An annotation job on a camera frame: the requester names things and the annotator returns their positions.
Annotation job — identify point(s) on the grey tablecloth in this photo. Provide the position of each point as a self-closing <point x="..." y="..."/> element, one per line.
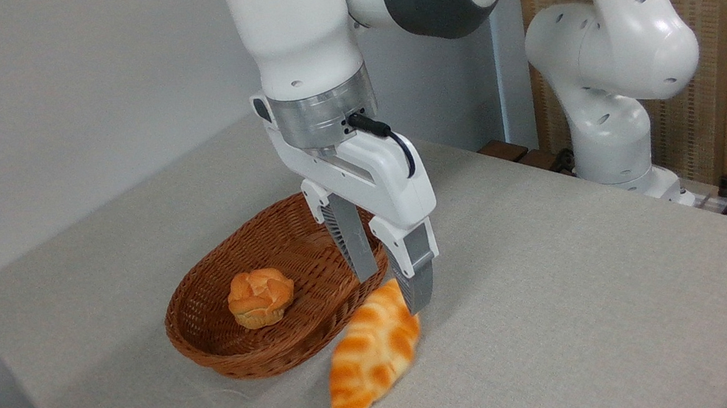
<point x="578" y="316"/>

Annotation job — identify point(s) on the black connector at robot base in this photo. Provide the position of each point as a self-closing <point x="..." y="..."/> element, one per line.
<point x="562" y="161"/>

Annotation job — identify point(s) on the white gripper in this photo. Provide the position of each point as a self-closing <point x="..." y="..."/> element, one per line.
<point x="390" y="184"/>

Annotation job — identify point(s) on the white vertical pipe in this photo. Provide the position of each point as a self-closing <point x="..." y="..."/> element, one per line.
<point x="504" y="82"/>

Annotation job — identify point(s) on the brown wicker basket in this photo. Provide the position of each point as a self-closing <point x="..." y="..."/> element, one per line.
<point x="224" y="348"/>

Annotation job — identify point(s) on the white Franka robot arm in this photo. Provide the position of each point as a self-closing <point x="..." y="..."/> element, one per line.
<point x="294" y="22"/>

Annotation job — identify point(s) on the braided golden bread loaf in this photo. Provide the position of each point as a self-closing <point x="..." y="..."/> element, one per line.
<point x="372" y="359"/>

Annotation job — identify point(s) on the round golden bread roll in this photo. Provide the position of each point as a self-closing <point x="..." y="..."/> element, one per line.
<point x="262" y="297"/>

